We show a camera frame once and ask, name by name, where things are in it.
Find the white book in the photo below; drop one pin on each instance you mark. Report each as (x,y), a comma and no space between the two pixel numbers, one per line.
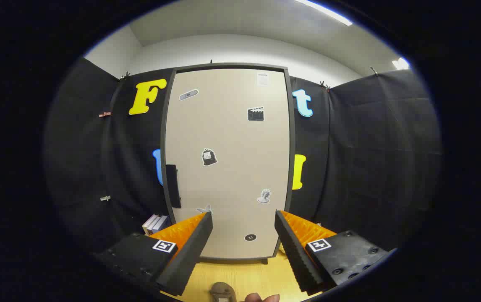
(149,224)

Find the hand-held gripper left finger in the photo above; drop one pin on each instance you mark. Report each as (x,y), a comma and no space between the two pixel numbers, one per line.
(194,247)

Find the black backdrop cloth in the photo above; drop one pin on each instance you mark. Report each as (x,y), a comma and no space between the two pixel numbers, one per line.
(370,147)

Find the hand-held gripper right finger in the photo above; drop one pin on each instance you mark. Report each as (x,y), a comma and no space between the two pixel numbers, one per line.
(295,251)

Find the dark grey shoe cabinet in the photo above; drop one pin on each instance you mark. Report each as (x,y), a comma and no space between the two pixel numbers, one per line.
(291,147)

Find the brown fuzzy shoe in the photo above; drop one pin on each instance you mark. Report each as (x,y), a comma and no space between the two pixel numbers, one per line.
(223,292)

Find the long ceiling light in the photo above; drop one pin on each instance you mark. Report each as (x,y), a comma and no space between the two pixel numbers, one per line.
(326,12)

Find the small ceiling light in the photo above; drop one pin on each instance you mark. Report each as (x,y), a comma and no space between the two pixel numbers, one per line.
(401,63)

